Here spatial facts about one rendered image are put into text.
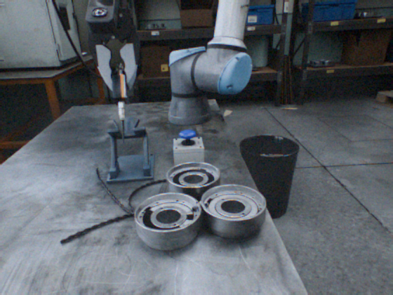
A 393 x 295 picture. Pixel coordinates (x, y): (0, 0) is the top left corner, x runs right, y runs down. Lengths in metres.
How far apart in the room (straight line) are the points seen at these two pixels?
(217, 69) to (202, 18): 3.06
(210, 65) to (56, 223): 0.57
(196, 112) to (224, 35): 0.25
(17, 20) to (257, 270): 2.56
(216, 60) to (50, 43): 1.96
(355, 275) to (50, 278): 1.42
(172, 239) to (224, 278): 0.09
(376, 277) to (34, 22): 2.66
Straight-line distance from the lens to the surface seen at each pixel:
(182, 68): 0.96
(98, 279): 0.46
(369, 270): 1.74
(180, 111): 0.98
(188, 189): 0.54
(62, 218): 0.59
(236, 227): 0.47
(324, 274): 1.64
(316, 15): 4.30
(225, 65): 0.86
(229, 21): 0.91
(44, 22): 2.69
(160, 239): 0.45
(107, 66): 0.64
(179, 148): 0.69
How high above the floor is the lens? 1.11
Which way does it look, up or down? 24 degrees down
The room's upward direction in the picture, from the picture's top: 3 degrees counter-clockwise
